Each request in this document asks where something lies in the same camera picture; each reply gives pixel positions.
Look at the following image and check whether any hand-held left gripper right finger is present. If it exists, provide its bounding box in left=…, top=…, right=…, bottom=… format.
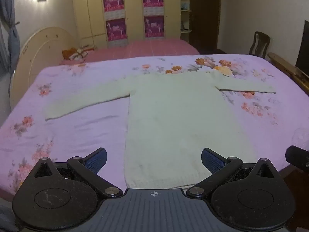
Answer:
left=186, top=148, right=288, bottom=199

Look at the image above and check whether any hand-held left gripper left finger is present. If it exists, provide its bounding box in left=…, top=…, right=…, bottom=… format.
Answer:
left=22, top=147, right=123, bottom=199

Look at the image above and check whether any pale green knitted sweater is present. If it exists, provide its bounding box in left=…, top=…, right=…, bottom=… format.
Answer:
left=45, top=71, right=277, bottom=190

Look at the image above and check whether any bed with floral purple sheet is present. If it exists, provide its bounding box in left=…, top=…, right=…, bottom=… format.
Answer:
left=0, top=54, right=309, bottom=197

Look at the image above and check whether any orange and white pillow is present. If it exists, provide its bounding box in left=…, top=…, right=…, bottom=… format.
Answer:
left=61, top=44, right=96, bottom=61

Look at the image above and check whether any dark flat screen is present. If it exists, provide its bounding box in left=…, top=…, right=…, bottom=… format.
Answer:
left=295, top=19, right=309, bottom=75

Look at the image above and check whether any dark wooden chair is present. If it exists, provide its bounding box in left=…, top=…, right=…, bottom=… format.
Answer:
left=249, top=31, right=271, bottom=59

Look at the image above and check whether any cream round headboard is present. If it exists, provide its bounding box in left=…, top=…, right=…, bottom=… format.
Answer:
left=10, top=26, right=78, bottom=112

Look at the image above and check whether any dark wooden door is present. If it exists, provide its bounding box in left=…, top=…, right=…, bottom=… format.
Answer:
left=190, top=0, right=222, bottom=50

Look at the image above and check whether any cream wardrobe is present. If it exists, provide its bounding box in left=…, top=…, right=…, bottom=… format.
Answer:
left=72, top=0, right=182, bottom=49

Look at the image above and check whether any grey blue curtain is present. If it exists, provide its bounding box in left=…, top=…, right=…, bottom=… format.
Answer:
left=0, top=0, right=21, bottom=78

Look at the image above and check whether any corner shelf unit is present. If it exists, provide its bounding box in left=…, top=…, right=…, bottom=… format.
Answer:
left=180, top=0, right=193, bottom=39

